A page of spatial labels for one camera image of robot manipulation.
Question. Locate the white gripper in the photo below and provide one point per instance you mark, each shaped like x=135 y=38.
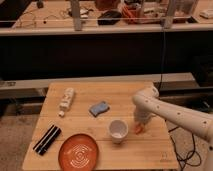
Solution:
x=140 y=116

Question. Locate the orange pepper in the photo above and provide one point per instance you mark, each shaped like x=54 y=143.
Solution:
x=139 y=128

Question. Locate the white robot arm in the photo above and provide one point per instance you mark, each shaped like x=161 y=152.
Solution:
x=199 y=123

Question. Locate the white cup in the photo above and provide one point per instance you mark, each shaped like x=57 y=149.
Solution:
x=118 y=130

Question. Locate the blue sponge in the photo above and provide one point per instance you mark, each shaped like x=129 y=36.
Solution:
x=99 y=108

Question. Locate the orange plate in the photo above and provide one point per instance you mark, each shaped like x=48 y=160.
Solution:
x=78 y=153

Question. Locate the white bottle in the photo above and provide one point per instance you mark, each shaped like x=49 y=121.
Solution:
x=66 y=101

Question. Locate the black mouse on shelf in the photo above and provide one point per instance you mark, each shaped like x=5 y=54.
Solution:
x=110 y=17

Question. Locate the orange tool on shelf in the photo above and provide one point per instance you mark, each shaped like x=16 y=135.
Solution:
x=130 y=15

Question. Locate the black striped box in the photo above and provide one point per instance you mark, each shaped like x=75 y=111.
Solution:
x=47 y=139

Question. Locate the right metal post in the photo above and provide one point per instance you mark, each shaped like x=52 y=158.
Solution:
x=168 y=19

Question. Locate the metal post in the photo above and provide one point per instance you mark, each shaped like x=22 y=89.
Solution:
x=75 y=8
x=168 y=19

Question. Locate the left metal post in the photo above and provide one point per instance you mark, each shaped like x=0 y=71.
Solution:
x=75 y=8

